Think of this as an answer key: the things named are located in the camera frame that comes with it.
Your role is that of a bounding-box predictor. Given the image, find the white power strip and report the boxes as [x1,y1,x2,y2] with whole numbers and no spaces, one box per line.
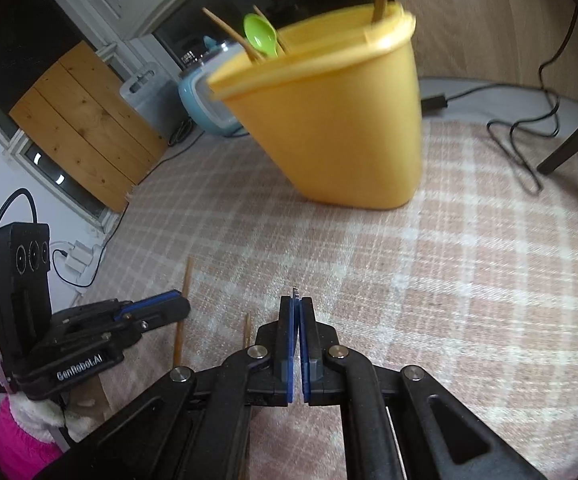
[63,241,103,274]

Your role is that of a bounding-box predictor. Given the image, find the thin black cable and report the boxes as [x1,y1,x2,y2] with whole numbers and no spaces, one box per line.
[49,245,107,289]

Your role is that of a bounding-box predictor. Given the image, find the pine wood board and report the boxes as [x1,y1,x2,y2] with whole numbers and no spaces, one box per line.
[9,41,171,214]

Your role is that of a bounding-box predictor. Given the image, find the green plastic spoon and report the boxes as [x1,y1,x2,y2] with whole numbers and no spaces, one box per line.
[243,14,280,59]

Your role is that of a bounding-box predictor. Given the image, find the oak wood panel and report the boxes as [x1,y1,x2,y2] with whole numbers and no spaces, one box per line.
[388,0,578,107]

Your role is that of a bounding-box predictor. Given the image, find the thin wooden chopstick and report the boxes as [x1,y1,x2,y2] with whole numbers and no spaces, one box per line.
[202,7,266,64]

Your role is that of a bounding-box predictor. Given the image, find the yellow plastic utensil container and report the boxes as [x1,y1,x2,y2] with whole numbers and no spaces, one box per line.
[208,1,425,210]

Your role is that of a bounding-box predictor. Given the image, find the blue white electric cooker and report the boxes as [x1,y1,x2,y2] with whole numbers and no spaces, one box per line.
[178,35,246,138]

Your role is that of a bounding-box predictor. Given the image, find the person's left hand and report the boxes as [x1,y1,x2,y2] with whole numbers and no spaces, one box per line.
[8,391,69,445]

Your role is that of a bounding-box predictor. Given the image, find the black power cable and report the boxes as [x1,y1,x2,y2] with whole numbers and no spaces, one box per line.
[444,5,578,196]

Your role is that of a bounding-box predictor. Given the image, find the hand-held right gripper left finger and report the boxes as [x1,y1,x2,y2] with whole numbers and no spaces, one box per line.
[44,296,301,480]

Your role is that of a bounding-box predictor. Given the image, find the grey plastic cutting board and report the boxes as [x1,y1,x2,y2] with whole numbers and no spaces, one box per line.
[120,62,191,142]

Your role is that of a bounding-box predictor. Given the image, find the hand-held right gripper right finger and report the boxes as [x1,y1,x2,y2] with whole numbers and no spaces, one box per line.
[300,297,550,480]

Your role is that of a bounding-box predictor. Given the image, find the person's left forearm pink sleeve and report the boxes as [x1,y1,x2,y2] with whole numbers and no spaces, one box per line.
[0,400,64,480]

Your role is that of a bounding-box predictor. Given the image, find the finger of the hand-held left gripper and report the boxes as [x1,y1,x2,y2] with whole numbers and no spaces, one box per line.
[113,289,192,333]

